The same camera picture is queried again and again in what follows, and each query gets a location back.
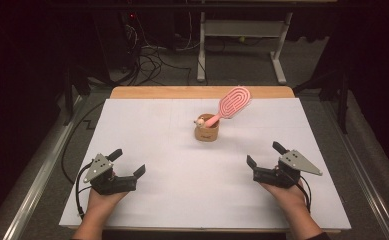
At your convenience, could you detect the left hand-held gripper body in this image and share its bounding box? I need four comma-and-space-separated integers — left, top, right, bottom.
83, 153, 138, 196

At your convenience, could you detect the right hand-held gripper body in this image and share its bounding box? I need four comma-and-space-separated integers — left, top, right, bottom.
252, 149, 324, 190

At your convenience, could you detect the wooden cup with animal figure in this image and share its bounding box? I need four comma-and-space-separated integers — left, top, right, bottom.
193, 113, 220, 142

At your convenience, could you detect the pink hairbrush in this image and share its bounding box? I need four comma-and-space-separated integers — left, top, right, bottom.
203, 85, 252, 129

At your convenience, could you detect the person's left hand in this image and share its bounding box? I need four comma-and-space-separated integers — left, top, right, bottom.
86, 190, 130, 218

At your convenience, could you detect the person's right hand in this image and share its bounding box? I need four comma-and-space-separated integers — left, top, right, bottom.
259, 181, 309, 215

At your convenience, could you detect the white board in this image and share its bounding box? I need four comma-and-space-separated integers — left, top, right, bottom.
59, 97, 352, 231

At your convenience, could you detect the dark metal stand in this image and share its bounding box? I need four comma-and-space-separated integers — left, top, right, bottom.
293, 64, 351, 135
63, 63, 92, 127

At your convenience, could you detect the wooden table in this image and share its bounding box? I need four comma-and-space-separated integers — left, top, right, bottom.
59, 85, 352, 234

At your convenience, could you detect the dark computer tower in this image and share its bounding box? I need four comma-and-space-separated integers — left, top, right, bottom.
91, 8, 143, 73

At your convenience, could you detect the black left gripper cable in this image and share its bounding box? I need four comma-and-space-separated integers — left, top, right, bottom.
75, 161, 95, 220

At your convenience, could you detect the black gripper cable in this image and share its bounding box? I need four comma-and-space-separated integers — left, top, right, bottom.
295, 181, 313, 214
75, 161, 95, 220

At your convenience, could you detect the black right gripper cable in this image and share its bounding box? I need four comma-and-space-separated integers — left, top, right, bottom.
295, 181, 313, 214

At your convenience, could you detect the long black floor cable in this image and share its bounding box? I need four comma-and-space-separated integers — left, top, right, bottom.
60, 99, 106, 185

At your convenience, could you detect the grey metal floor rail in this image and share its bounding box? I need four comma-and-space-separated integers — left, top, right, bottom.
321, 99, 389, 240
1, 94, 90, 240

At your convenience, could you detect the tangle of black floor cables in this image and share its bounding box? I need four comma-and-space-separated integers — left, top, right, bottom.
121, 13, 203, 87

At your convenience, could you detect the white metal desk frame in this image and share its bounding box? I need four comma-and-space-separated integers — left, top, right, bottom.
196, 0, 295, 85

